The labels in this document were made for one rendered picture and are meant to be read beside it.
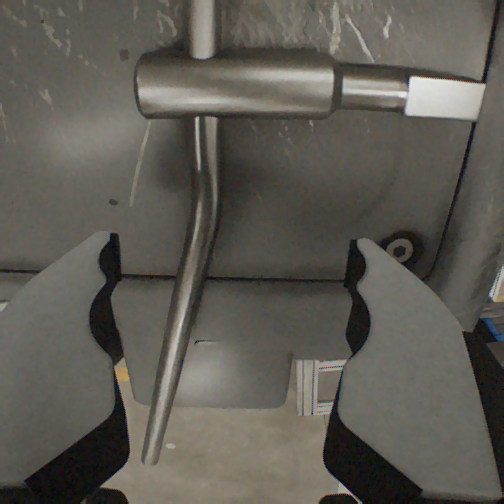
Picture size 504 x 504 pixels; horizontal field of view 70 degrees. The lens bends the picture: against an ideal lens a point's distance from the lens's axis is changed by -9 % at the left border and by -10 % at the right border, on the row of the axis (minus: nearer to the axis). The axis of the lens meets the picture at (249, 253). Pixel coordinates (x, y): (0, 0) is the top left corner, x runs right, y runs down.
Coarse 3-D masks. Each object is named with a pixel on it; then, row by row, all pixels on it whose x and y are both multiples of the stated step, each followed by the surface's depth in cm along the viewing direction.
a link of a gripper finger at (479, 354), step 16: (464, 336) 8; (480, 352) 7; (480, 368) 7; (496, 368) 7; (480, 384) 7; (496, 384) 7; (496, 400) 6; (496, 416) 6; (496, 432) 6; (496, 448) 5; (496, 464) 5
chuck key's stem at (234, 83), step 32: (160, 64) 11; (192, 64) 11; (224, 64) 11; (256, 64) 11; (288, 64) 11; (320, 64) 11; (160, 96) 12; (192, 96) 12; (224, 96) 12; (256, 96) 12; (288, 96) 12; (320, 96) 12; (352, 96) 12; (384, 96) 12; (416, 96) 12; (448, 96) 12; (480, 96) 12
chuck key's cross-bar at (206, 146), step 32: (192, 0) 10; (192, 32) 11; (192, 128) 13; (192, 160) 13; (192, 192) 14; (192, 224) 15; (192, 256) 15; (192, 288) 16; (192, 320) 17; (160, 384) 20; (160, 416) 21; (160, 448) 24
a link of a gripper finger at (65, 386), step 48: (96, 240) 11; (48, 288) 9; (96, 288) 9; (0, 336) 7; (48, 336) 7; (96, 336) 8; (0, 384) 6; (48, 384) 6; (96, 384) 6; (0, 432) 5; (48, 432) 5; (96, 432) 6; (0, 480) 5; (48, 480) 5; (96, 480) 6
